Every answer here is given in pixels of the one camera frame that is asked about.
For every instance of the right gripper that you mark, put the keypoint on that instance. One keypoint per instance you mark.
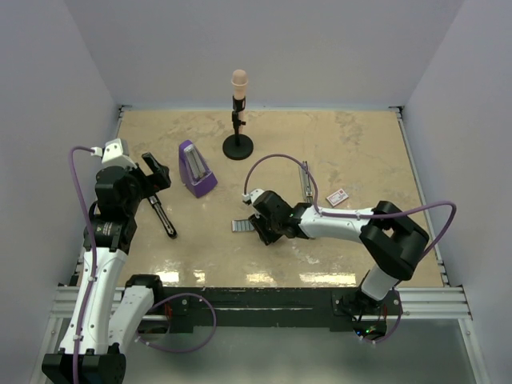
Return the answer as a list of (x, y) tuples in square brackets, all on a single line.
[(257, 221)]

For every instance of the microphone on black stand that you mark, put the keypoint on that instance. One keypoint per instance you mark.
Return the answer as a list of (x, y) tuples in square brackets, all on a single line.
[(238, 146)]

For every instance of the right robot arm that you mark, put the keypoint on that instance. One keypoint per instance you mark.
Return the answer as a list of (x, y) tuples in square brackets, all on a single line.
[(395, 242)]

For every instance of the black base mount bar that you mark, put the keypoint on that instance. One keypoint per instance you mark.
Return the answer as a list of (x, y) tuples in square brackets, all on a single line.
[(335, 309)]

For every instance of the grey black stapler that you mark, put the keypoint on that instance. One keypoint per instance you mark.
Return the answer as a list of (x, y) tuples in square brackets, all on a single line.
[(306, 183)]

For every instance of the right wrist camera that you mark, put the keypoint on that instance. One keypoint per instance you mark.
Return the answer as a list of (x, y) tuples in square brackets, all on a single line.
[(250, 198)]

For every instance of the staple box sleeve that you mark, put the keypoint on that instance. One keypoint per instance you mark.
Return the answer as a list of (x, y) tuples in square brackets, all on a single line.
[(337, 197)]

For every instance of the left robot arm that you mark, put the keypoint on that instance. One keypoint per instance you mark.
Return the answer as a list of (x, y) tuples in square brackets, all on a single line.
[(93, 349)]

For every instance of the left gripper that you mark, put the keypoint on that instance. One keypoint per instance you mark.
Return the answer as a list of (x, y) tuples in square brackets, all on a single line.
[(158, 182)]

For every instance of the purple metronome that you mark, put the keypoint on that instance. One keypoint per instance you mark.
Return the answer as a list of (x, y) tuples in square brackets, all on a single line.
[(195, 174)]

